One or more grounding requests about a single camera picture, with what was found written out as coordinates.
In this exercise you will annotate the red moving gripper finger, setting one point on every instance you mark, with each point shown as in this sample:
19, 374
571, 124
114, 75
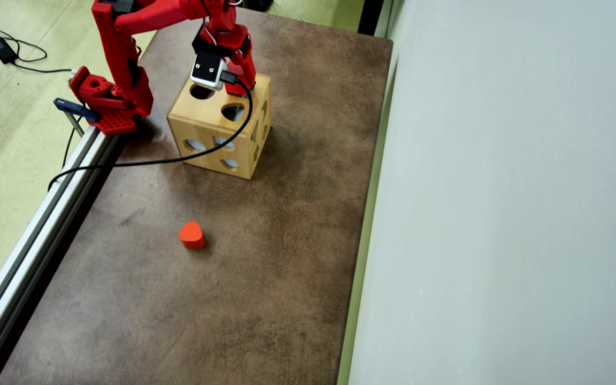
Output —
233, 63

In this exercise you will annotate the red fixed gripper finger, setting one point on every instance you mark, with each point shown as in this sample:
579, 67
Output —
248, 69

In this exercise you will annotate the red robot arm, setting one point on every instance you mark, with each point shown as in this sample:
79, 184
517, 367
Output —
121, 59

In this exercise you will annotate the wooden shape sorter box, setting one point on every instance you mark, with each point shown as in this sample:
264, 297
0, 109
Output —
217, 133

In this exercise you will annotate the black object on floor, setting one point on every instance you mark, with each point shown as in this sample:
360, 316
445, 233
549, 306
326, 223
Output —
253, 4

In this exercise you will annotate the blue table clamp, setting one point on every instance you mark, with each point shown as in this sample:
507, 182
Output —
74, 109

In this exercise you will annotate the orange-red heart block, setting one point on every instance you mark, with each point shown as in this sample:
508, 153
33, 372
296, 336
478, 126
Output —
191, 234

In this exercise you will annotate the black power adapter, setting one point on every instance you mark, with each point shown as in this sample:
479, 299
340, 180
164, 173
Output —
2, 50

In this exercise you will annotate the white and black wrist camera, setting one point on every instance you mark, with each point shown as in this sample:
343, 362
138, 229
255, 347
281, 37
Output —
208, 69

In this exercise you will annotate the dark vertical post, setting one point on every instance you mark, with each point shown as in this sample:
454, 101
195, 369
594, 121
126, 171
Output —
370, 16

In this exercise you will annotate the aluminium profile rail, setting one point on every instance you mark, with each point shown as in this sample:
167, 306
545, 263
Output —
30, 240

